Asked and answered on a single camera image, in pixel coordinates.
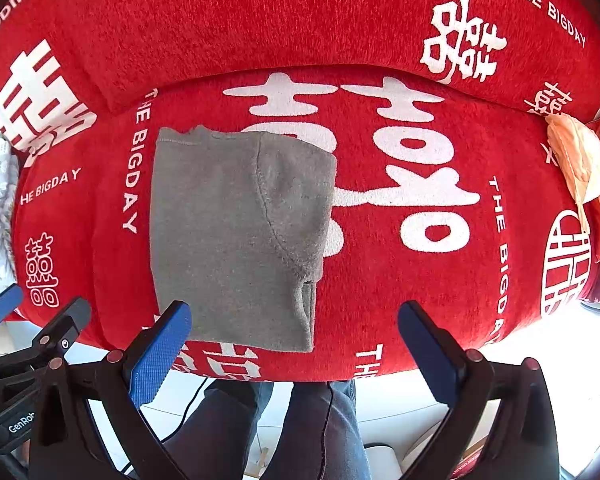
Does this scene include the red printed sofa blanket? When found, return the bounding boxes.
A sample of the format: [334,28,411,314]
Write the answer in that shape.
[0,0,600,383]

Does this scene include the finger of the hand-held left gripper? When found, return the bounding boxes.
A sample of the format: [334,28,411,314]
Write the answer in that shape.
[0,284,25,332]
[17,296,92,367]

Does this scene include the person's right leg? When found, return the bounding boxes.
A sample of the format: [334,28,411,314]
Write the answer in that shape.
[275,380,373,480]

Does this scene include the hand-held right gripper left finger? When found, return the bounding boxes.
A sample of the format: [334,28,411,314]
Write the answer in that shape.
[27,301,192,480]

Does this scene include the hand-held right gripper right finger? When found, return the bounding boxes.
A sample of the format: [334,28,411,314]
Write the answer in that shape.
[397,301,561,480]

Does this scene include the person's leg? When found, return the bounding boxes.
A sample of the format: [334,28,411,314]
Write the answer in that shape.
[162,379,293,480]
[275,380,373,480]

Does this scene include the person's left leg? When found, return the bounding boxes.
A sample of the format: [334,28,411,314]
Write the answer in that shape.
[162,379,293,480]

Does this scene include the peach cloth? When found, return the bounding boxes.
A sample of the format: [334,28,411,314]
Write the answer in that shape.
[545,112,600,233]

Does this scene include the grey knit sweater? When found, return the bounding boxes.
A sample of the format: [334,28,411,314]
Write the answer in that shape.
[149,126,338,353]

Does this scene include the black cable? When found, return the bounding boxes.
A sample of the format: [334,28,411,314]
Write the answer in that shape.
[120,376,212,476]

